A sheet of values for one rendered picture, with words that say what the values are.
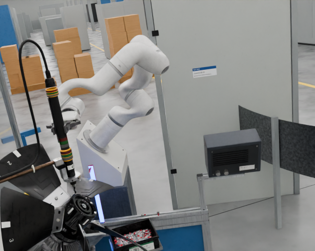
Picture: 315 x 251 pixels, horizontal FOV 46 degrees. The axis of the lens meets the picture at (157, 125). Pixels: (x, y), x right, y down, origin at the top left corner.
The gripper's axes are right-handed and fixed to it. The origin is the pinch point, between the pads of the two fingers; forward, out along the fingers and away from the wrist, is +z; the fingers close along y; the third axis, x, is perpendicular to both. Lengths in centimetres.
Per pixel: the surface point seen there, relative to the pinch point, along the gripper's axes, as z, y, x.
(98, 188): -14.9, -6.4, -34.2
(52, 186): 4.4, 6.9, -21.2
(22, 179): 4.8, 17.3, -16.3
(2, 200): 32.9, 12.5, -10.1
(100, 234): -5, -5, -52
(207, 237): -34, -54, -81
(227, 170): -31, -66, -42
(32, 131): -325, 134, -99
